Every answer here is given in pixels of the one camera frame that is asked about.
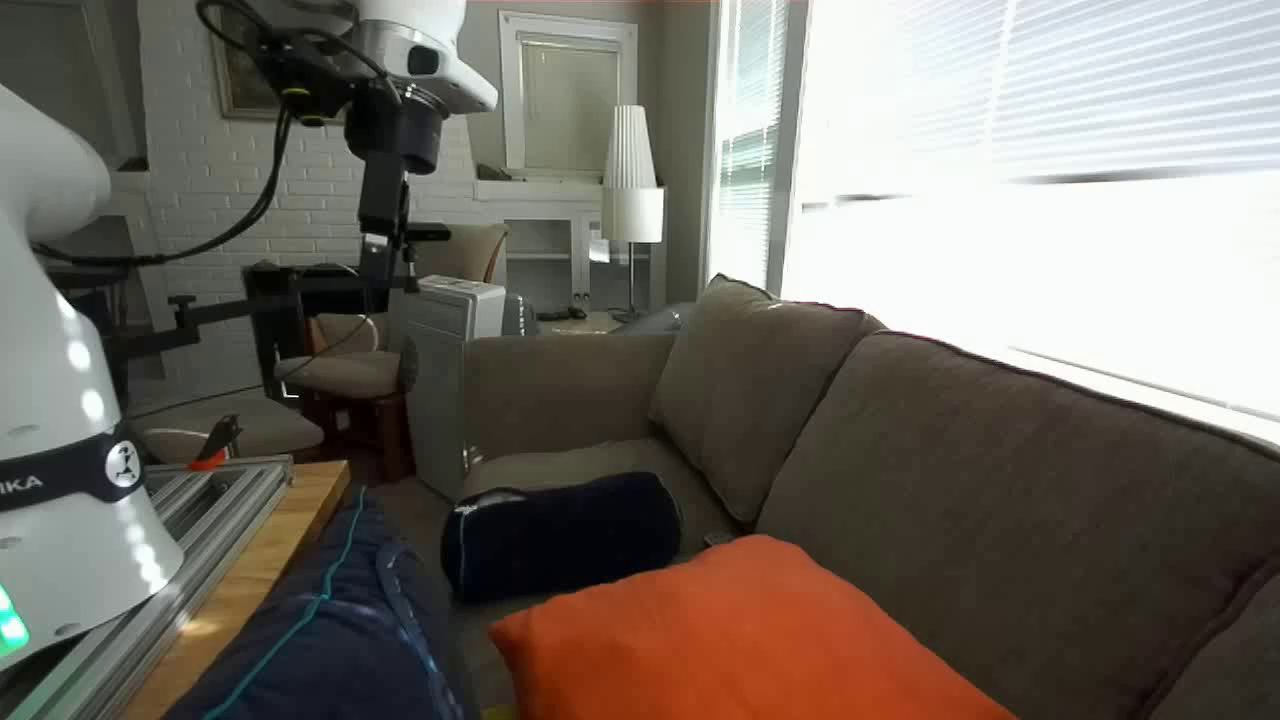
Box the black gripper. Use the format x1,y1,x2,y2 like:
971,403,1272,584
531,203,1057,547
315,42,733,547
352,157,416,311

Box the navy pillow with teal piping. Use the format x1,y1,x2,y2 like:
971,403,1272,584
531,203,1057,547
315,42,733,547
163,486,477,720

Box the navy bolster pillow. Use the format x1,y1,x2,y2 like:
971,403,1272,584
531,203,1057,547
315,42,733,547
435,467,687,609

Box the orange pillow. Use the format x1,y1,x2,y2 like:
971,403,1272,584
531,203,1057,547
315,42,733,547
485,531,1020,720

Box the tan glider armchair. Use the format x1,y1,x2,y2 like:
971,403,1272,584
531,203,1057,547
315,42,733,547
270,217,516,486

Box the white air purifier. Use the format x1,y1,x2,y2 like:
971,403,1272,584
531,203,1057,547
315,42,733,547
386,272,531,505

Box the white shelf unit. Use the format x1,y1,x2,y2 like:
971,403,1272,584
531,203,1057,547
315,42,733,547
471,171,612,316

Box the tan ottoman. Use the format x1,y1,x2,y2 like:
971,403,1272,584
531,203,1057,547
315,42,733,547
130,392,332,467

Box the grey-brown fabric sofa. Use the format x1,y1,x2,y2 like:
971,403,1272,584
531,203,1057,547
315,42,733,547
373,272,1280,720

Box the red clamp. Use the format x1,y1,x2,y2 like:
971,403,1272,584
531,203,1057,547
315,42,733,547
182,412,246,475

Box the white framed mirror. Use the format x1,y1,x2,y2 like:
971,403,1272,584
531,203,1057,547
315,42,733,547
496,8,643,185

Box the white floor lamp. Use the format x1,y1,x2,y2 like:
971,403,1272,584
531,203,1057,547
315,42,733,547
594,102,673,324

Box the wooden table with black legs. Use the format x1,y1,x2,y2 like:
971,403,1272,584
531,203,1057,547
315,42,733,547
114,458,354,720

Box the grey-brown sofa back cushion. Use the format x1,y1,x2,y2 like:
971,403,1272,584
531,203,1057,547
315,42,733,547
1152,555,1280,720
751,329,1280,720
643,272,886,531

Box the white window blinds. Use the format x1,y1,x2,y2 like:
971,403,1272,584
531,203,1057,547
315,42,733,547
782,0,1280,453

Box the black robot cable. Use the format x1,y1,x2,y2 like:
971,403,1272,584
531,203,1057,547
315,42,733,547
31,0,393,272

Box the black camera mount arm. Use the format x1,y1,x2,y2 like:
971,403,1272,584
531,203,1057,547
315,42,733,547
98,255,402,403

